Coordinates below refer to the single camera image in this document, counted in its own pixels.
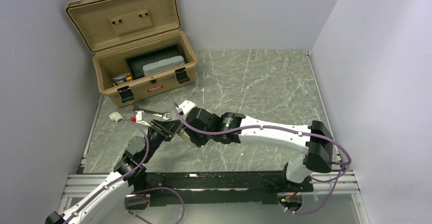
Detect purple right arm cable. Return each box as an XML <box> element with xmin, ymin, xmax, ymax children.
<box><xmin>173</xmin><ymin>101</ymin><xmax>353</xmax><ymax>216</ymax></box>

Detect tan plastic toolbox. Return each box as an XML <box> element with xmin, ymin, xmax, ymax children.
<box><xmin>65</xmin><ymin>0</ymin><xmax>198</xmax><ymax>108</ymax></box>

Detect pack of batteries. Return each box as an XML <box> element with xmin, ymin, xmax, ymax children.
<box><xmin>112</xmin><ymin>73</ymin><xmax>133</xmax><ymax>86</ymax></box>

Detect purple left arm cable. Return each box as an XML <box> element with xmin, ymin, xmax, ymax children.
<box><xmin>62</xmin><ymin>119</ymin><xmax>185</xmax><ymax>224</ymax></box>

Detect black tray in toolbox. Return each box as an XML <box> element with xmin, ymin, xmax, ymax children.
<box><xmin>125</xmin><ymin>44</ymin><xmax>186</xmax><ymax>79</ymax></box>

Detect white plastic pipe fitting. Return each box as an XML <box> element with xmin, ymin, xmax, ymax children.
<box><xmin>109</xmin><ymin>112</ymin><xmax>124</xmax><ymax>123</ymax></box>

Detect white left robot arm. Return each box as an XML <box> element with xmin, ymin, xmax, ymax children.
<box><xmin>45</xmin><ymin>120</ymin><xmax>182</xmax><ymax>223</ymax></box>

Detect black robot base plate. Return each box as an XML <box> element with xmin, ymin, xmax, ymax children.
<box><xmin>147</xmin><ymin>171</ymin><xmax>313</xmax><ymax>207</ymax></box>

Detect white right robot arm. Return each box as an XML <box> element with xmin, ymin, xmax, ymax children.
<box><xmin>179</xmin><ymin>105</ymin><xmax>333</xmax><ymax>191</ymax></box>

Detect silver open-end wrench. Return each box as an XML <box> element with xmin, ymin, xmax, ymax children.
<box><xmin>132</xmin><ymin>104</ymin><xmax>172</xmax><ymax>120</ymax></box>

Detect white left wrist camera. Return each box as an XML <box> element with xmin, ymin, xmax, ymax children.
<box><xmin>129</xmin><ymin>110</ymin><xmax>150</xmax><ymax>128</ymax></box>

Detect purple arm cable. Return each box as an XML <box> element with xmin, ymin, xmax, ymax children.
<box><xmin>62</xmin><ymin>119</ymin><xmax>185</xmax><ymax>224</ymax></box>
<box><xmin>173</xmin><ymin>101</ymin><xmax>353</xmax><ymax>216</ymax></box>

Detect white remote control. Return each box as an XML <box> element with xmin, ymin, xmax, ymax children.
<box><xmin>176</xmin><ymin>125</ymin><xmax>197</xmax><ymax>148</ymax></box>

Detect grey plastic case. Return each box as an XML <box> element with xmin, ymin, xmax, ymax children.
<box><xmin>142</xmin><ymin>55</ymin><xmax>185</xmax><ymax>76</ymax></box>

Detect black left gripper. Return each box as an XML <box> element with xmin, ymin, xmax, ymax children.
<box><xmin>142</xmin><ymin>118</ymin><xmax>184</xmax><ymax>163</ymax></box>

